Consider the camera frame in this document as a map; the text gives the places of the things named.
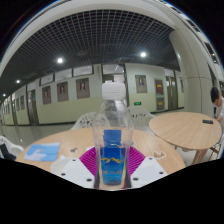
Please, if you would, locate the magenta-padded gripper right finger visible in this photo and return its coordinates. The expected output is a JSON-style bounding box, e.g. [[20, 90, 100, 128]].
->
[[128, 145, 168, 189]]

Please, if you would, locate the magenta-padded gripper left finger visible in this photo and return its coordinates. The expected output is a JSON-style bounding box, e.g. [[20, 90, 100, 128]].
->
[[49, 146, 101, 190]]

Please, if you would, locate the clear water bottle blue label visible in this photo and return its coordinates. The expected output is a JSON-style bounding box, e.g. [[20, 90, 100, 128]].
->
[[91, 82, 135, 191]]

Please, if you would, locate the blue and white packet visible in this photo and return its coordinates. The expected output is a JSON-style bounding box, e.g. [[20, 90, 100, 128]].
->
[[23, 142, 61, 163]]

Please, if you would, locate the round wooden side table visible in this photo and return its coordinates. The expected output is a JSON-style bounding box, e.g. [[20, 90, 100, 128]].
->
[[148, 111, 223, 166]]

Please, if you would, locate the black bag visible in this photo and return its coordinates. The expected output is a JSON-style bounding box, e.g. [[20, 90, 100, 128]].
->
[[0, 143, 17, 161]]

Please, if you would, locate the white chair with wooden legs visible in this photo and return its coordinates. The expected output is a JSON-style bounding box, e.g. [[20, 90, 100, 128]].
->
[[209, 133, 224, 162]]

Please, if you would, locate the person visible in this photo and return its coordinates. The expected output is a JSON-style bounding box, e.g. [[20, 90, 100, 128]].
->
[[210, 86, 224, 134]]

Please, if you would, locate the group of round ceiling lights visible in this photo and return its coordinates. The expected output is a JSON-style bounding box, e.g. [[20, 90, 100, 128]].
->
[[14, 50, 148, 84]]

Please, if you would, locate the row of framed wall portraits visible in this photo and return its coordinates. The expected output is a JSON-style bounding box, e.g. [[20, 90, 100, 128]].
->
[[2, 74, 148, 116]]

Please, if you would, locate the red wall poster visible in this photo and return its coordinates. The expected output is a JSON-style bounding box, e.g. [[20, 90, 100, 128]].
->
[[154, 79, 165, 96]]

